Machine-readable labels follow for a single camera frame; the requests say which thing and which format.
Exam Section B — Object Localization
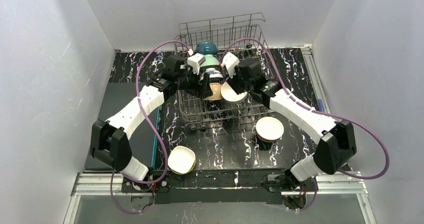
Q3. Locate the cream white round bowl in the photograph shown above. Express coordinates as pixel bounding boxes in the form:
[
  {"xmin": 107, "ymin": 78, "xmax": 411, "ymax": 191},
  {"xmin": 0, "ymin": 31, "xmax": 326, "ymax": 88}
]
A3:
[{"xmin": 204, "ymin": 82, "xmax": 223, "ymax": 101}]

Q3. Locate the white ribbed bowl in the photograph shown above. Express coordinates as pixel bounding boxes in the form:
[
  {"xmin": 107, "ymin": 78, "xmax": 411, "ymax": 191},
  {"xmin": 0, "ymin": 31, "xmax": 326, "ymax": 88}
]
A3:
[{"xmin": 220, "ymin": 82, "xmax": 248, "ymax": 104}]

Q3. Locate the blue floral bowl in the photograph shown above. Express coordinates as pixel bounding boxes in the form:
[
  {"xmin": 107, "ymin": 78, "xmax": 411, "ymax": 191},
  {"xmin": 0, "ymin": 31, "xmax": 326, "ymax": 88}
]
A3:
[{"xmin": 204, "ymin": 68, "xmax": 224, "ymax": 83}]

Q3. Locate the green celadon bowl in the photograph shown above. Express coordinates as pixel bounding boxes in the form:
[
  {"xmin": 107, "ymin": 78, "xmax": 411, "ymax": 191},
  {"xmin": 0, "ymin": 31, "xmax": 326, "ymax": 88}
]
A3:
[{"xmin": 199, "ymin": 54, "xmax": 220, "ymax": 71}]

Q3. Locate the tan interior dark bowl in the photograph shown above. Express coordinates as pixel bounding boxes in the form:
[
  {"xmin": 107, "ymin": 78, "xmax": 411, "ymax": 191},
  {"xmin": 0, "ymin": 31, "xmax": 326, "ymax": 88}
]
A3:
[{"xmin": 195, "ymin": 40, "xmax": 219, "ymax": 55}]

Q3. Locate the orange striped bowl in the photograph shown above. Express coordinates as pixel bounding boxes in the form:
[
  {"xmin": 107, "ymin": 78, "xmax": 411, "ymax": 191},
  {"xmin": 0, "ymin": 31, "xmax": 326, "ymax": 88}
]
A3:
[{"xmin": 255, "ymin": 116, "xmax": 285, "ymax": 143}]

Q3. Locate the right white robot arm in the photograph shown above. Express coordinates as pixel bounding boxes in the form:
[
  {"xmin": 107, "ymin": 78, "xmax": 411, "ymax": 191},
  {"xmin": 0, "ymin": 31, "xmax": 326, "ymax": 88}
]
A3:
[{"xmin": 221, "ymin": 57, "xmax": 357, "ymax": 185}]

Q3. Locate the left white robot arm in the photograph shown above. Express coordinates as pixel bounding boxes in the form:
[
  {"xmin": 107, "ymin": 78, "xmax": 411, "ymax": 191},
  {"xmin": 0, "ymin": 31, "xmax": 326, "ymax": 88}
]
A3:
[{"xmin": 89, "ymin": 53, "xmax": 213, "ymax": 185}]

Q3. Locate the white square bowl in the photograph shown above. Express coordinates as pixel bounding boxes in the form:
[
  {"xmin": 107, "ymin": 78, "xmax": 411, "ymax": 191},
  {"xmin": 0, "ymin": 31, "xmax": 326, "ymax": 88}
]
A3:
[{"xmin": 168, "ymin": 146, "xmax": 196, "ymax": 168}]

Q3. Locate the yellow rimmed bowl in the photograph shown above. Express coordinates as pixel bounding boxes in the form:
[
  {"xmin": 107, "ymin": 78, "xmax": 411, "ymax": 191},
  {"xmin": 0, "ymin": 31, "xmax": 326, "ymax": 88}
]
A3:
[{"xmin": 169, "ymin": 162, "xmax": 196, "ymax": 175}]

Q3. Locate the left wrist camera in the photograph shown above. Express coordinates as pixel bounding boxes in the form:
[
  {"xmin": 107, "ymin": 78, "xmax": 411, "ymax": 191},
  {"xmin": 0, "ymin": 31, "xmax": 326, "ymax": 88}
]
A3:
[{"xmin": 187, "ymin": 53, "xmax": 206, "ymax": 75}]

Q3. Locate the grey wire dish rack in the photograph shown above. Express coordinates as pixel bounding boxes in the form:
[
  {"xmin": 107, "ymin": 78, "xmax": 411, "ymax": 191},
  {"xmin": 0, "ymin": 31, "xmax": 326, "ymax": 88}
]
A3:
[{"xmin": 175, "ymin": 12, "xmax": 276, "ymax": 131}]

